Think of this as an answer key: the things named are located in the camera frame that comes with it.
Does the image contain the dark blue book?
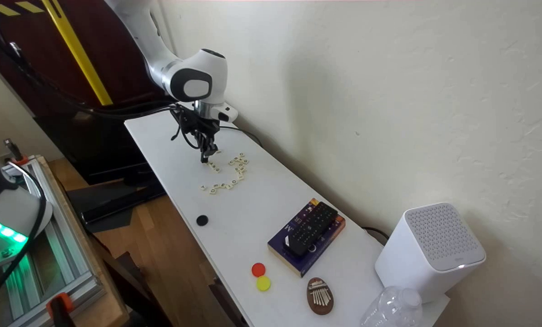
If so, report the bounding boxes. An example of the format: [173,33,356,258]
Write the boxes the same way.
[267,198,347,278]

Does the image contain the black low cabinet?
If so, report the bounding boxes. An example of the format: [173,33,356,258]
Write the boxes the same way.
[34,109,163,186]

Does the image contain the clear plastic bottle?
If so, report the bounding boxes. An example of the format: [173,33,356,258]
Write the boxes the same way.
[360,286,424,327]

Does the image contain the white air purifier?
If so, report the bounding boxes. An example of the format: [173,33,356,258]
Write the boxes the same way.
[374,202,487,304]

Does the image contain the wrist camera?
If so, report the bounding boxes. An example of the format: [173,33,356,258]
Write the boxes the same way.
[169,105,194,131]

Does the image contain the black remote control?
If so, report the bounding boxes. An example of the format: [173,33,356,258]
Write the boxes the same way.
[283,202,339,259]

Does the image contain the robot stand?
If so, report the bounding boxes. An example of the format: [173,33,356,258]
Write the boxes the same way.
[0,154,130,327]

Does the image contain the orange clamp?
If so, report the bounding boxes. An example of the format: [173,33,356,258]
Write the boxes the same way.
[45,292,77,327]
[3,138,30,167]

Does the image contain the wooden thumb piano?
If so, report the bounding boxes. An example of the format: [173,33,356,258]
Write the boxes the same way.
[306,277,334,316]

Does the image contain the black cable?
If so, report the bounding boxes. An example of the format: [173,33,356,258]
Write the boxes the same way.
[0,160,48,315]
[361,226,390,246]
[219,125,264,148]

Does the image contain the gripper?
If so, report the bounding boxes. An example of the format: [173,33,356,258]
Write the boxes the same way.
[183,110,220,164]

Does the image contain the black flat boards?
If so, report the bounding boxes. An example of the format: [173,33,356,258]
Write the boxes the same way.
[65,178,168,234]

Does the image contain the dark panel with yellow stripes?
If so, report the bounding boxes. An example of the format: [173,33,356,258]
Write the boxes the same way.
[0,0,177,119]

